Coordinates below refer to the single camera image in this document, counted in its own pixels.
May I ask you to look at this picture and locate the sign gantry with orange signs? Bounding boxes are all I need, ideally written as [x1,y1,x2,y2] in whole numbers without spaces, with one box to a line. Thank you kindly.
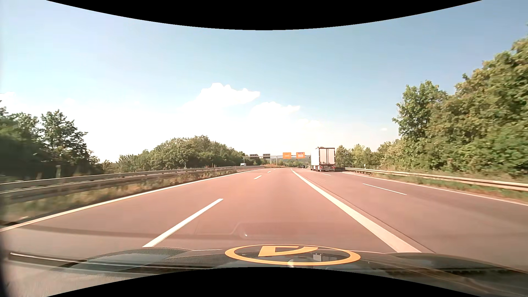
[243,152,311,166]

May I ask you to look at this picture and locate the grass median strip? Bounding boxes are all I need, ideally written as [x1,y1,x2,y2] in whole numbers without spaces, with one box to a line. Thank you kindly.
[0,167,265,225]

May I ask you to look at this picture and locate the metal guard rail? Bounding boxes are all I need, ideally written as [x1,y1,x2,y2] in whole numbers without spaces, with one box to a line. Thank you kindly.
[0,166,265,204]
[344,167,528,192]

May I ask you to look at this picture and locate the white lorry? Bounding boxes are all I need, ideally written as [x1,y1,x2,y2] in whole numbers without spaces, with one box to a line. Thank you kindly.
[310,147,336,172]

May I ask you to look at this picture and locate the grass verge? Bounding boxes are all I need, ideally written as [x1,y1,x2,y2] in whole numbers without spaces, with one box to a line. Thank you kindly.
[346,169,528,203]

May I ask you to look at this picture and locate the road markings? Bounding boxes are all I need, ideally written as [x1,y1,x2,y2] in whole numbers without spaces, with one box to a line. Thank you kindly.
[0,167,528,253]

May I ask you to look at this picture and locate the row of trees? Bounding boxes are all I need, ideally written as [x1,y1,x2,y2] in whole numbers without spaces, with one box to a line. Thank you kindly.
[335,35,528,177]
[0,101,269,180]

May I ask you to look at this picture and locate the car's own bonnet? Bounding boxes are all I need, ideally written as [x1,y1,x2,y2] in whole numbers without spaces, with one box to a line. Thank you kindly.
[8,244,528,295]

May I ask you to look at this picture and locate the reddish grey asphalt road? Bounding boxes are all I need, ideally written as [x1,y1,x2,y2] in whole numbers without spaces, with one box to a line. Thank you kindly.
[0,167,528,273]

